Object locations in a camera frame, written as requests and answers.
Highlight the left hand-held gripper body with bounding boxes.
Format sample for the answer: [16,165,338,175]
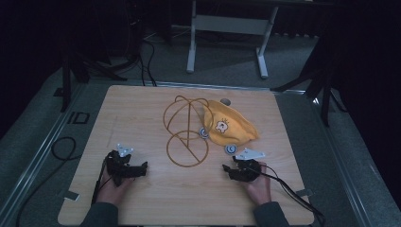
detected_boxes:
[105,143,140,187]

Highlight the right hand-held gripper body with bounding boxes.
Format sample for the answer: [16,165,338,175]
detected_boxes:
[232,148,267,183]

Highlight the yellow hat with cartoon print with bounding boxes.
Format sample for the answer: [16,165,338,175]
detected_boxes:
[202,99,260,148]

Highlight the golden wire hat stand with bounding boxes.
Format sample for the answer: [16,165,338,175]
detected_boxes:
[162,95,212,168]

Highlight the person's left hand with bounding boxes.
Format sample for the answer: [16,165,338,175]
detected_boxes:
[96,166,136,208]

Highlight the person's right hand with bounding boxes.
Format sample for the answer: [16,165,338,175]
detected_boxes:
[241,161,273,207]

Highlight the grey metal table clip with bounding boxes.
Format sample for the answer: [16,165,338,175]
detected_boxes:
[295,188,315,199]
[63,190,80,202]

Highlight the black tripod stand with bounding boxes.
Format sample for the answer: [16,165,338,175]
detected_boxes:
[52,44,129,114]
[270,34,348,128]

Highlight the left hand-held gripper cable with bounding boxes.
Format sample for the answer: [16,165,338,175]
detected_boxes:
[90,156,113,206]

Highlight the hand-held gripper cable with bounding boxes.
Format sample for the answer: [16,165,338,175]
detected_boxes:
[245,162,327,227]
[90,156,113,206]

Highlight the right hand-held gripper cable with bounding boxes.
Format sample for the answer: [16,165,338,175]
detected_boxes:
[245,162,327,227]

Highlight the black floor cable loop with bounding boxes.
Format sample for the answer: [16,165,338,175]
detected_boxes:
[14,135,83,227]

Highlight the metal floor rail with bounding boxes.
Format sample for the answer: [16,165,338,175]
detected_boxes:
[306,91,379,227]
[88,79,308,95]
[0,82,87,225]

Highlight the black cables on floor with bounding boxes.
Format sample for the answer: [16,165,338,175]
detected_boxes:
[137,37,158,87]

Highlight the white desk frame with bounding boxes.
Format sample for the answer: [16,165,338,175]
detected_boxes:
[185,0,280,80]

